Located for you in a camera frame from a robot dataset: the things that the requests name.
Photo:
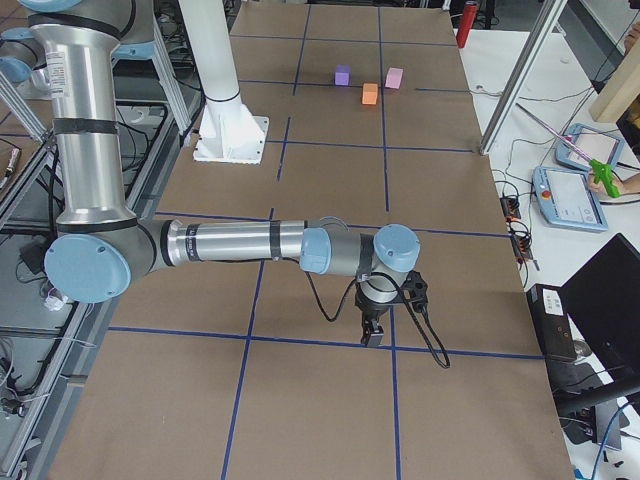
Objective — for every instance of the far blue teach pendant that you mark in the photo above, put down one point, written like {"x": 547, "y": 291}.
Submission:
{"x": 604, "y": 147}

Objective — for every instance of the pink foam block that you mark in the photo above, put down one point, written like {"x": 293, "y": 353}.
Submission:
{"x": 394, "y": 77}

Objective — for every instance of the blue teach pendant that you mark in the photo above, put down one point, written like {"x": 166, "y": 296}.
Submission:
{"x": 565, "y": 200}
{"x": 604, "y": 147}

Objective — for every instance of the purple foam block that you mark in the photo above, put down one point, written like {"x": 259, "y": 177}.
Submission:
{"x": 342, "y": 75}

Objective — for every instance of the person's hand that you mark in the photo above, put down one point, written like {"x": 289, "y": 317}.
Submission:
{"x": 600, "y": 187}

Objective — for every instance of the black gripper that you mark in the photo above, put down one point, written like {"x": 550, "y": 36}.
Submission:
{"x": 370, "y": 310}

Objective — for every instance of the aluminium side frame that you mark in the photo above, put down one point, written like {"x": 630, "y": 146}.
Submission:
{"x": 92, "y": 264}

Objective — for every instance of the black laptop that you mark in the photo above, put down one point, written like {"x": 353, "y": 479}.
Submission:
{"x": 602, "y": 300}

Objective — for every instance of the orange foam block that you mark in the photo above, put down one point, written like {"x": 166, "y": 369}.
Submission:
{"x": 370, "y": 94}

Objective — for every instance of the near blue teach pendant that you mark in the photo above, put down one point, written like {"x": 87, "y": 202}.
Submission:
{"x": 565, "y": 200}

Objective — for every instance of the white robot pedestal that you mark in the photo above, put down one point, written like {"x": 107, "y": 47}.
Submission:
{"x": 228, "y": 132}

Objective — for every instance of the aluminium frame post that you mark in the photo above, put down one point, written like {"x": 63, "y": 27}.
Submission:
{"x": 543, "y": 26}

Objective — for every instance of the wooden board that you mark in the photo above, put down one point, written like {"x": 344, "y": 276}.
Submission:
{"x": 622, "y": 88}

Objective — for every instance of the black box with label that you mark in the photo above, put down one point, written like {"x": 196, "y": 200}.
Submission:
{"x": 551, "y": 323}

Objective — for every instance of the green handled reacher grabber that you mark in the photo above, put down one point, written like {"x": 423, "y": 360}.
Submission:
{"x": 602, "y": 172}

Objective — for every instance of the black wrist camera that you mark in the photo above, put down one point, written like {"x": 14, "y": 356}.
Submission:
{"x": 416, "y": 289}

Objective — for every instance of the red cylinder bottle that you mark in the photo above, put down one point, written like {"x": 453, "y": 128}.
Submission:
{"x": 466, "y": 22}

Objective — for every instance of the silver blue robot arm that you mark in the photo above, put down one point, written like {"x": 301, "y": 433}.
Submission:
{"x": 80, "y": 40}

